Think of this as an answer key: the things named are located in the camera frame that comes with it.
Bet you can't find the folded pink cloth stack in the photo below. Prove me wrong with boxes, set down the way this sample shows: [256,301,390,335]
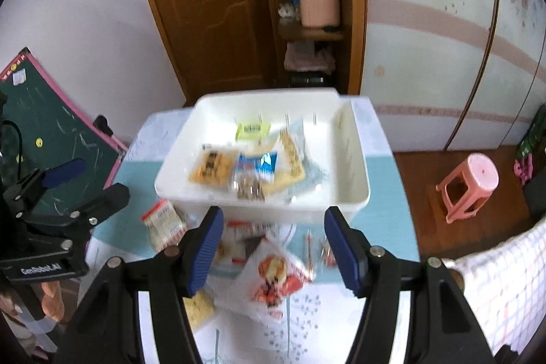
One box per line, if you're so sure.
[284,41,335,73]

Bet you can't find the red white cracker packet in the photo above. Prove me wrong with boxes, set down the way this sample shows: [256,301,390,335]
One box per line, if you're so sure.
[141,199,189,252]

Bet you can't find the yellow egg-yolk pastry packet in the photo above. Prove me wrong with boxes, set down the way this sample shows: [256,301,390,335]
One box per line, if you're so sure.
[189,148,239,188]

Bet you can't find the red apple chips bag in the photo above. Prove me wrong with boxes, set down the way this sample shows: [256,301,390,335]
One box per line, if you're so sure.
[217,237,315,324]

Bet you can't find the pink handled storage basket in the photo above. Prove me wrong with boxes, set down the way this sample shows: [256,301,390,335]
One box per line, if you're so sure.
[299,0,341,29]

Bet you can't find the green snack packet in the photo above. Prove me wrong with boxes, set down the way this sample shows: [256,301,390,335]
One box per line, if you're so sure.
[235,122,270,141]

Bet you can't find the person's hand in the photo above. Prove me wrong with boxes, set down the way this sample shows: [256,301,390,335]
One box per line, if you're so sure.
[1,281,65,322]

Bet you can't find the green chalkboard pink frame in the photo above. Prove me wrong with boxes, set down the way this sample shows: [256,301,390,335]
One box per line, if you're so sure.
[1,48,126,215]

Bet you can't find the white plastic storage bin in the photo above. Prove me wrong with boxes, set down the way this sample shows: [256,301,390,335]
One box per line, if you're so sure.
[155,89,370,224]

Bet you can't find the light blue cake packet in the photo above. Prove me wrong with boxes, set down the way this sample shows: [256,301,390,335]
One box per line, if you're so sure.
[261,121,328,203]

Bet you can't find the blue white candy packet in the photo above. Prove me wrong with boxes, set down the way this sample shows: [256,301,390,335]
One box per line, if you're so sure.
[234,151,278,183]

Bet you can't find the wooden corner shelf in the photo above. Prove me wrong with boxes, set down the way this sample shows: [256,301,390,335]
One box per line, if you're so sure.
[255,0,369,96]

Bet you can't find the clear puffed rice packet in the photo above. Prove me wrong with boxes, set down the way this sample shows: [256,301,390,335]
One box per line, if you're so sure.
[183,290,217,333]

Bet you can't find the clear nut mix packet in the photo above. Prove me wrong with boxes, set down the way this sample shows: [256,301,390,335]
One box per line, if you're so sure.
[232,170,265,201]

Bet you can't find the pink plastic stool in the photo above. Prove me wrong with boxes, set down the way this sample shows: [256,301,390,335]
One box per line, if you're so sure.
[435,152,500,224]

